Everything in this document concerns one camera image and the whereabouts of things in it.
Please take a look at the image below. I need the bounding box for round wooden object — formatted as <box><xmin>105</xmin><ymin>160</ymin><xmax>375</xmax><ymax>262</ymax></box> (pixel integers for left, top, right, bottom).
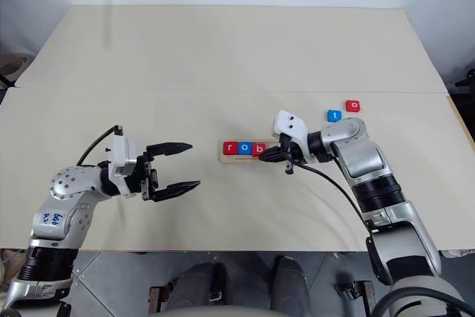
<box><xmin>0</xmin><ymin>53</ymin><xmax>30</xmax><ymax>87</ymax></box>

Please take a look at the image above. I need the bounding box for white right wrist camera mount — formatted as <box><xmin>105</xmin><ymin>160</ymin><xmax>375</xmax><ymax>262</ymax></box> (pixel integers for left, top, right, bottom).
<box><xmin>272</xmin><ymin>109</ymin><xmax>311</xmax><ymax>148</ymax></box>

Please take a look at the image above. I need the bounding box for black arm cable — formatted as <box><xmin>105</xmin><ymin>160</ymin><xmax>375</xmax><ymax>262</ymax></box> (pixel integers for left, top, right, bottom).
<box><xmin>292</xmin><ymin>160</ymin><xmax>395</xmax><ymax>289</ymax></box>
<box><xmin>76</xmin><ymin>125</ymin><xmax>124</xmax><ymax>166</ymax></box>

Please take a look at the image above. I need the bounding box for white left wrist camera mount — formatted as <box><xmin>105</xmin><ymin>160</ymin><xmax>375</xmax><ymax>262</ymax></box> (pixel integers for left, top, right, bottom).
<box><xmin>108</xmin><ymin>134</ymin><xmax>140</xmax><ymax>177</ymax></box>

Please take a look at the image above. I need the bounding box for wooden letter tray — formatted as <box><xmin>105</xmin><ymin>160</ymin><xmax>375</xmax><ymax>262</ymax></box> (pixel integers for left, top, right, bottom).
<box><xmin>218</xmin><ymin>140</ymin><xmax>319</xmax><ymax>166</ymax></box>

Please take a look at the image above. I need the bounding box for black stand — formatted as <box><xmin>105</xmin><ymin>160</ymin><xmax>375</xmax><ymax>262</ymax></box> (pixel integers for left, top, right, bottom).
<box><xmin>453</xmin><ymin>67</ymin><xmax>475</xmax><ymax>90</ymax></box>

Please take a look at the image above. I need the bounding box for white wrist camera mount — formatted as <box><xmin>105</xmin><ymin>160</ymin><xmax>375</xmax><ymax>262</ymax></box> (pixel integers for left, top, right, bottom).
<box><xmin>272</xmin><ymin>109</ymin><xmax>311</xmax><ymax>148</ymax></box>
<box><xmin>108</xmin><ymin>134</ymin><xmax>140</xmax><ymax>177</ymax></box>

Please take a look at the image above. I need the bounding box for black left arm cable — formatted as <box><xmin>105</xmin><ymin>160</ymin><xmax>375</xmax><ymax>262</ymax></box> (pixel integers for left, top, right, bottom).
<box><xmin>76</xmin><ymin>125</ymin><xmax>124</xmax><ymax>166</ymax></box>

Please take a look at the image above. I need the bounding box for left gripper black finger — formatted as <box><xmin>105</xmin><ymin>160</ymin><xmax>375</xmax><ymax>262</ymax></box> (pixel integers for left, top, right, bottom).
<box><xmin>145</xmin><ymin>142</ymin><xmax>194</xmax><ymax>159</ymax></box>
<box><xmin>152</xmin><ymin>180</ymin><xmax>202</xmax><ymax>203</ymax></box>

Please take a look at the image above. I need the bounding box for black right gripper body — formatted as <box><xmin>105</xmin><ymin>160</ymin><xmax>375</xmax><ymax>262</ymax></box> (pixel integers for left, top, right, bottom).
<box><xmin>278</xmin><ymin>132</ymin><xmax>309</xmax><ymax>176</ymax></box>

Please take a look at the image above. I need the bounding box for dark rounded shape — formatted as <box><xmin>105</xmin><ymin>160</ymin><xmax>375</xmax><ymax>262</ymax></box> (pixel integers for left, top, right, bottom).
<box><xmin>269</xmin><ymin>255</ymin><xmax>310</xmax><ymax>311</ymax></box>
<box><xmin>173</xmin><ymin>261</ymin><xmax>228</xmax><ymax>311</ymax></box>

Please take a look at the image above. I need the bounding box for thick black cable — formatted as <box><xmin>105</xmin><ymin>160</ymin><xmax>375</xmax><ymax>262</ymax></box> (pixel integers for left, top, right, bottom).
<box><xmin>373</xmin><ymin>286</ymin><xmax>465</xmax><ymax>317</ymax></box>

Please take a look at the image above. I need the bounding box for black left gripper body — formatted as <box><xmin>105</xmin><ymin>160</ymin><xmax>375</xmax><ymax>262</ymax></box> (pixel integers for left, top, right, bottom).
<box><xmin>133</xmin><ymin>151</ymin><xmax>161</xmax><ymax>203</ymax></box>

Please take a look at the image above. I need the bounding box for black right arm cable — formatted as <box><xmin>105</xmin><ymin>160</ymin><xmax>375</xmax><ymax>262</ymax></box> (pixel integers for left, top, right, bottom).
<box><xmin>292</xmin><ymin>160</ymin><xmax>395</xmax><ymax>289</ymax></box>

